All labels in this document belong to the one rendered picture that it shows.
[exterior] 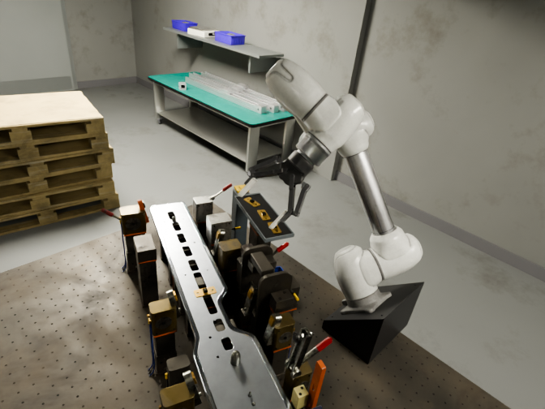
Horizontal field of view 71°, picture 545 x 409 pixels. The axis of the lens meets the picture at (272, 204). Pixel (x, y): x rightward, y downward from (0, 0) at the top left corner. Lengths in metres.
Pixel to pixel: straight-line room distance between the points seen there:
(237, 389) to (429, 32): 3.51
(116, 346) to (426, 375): 1.32
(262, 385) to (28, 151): 2.86
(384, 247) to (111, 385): 1.22
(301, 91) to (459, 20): 3.02
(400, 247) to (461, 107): 2.42
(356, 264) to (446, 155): 2.55
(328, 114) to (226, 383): 0.86
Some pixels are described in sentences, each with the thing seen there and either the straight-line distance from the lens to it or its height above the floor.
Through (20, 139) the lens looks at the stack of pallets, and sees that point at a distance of 3.61.
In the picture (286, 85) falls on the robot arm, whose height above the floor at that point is 1.85.
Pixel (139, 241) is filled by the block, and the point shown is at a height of 1.03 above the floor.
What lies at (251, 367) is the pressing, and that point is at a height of 1.00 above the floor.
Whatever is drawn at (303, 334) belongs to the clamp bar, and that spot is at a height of 1.21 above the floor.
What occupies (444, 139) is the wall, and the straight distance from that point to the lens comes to 4.09.
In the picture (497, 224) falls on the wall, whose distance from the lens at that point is 4.15.
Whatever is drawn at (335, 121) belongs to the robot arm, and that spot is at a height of 1.78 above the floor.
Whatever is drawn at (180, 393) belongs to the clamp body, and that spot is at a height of 1.05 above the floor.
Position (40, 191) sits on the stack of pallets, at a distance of 3.84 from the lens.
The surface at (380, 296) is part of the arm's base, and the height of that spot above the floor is 0.92.
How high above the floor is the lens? 2.09
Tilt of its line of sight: 31 degrees down
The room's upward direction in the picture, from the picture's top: 7 degrees clockwise
